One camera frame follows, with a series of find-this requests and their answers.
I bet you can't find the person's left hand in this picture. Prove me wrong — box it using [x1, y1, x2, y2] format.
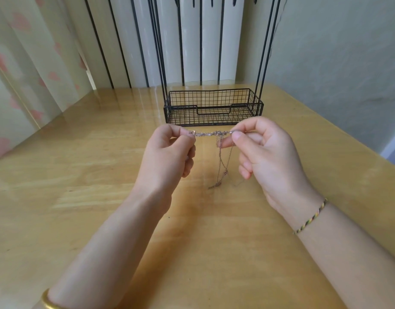
[128, 123, 197, 218]

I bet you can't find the gold bangle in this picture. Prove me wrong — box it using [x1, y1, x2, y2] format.
[40, 288, 67, 309]

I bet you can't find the white black-striped curtain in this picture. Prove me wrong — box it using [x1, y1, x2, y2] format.
[61, 0, 246, 89]

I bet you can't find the pink floral curtain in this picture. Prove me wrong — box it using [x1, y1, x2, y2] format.
[0, 0, 95, 160]

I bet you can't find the person's right hand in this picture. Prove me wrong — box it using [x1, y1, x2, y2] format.
[219, 115, 325, 230]

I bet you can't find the braided cord bracelet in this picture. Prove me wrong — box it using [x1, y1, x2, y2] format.
[295, 198, 329, 236]

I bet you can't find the chain necklace with pendant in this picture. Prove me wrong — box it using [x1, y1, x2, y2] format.
[171, 128, 236, 189]

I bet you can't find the person's left forearm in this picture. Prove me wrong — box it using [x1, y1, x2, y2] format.
[31, 195, 165, 309]

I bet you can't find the black wire jewelry rack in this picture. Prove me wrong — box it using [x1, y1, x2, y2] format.
[146, 0, 289, 127]

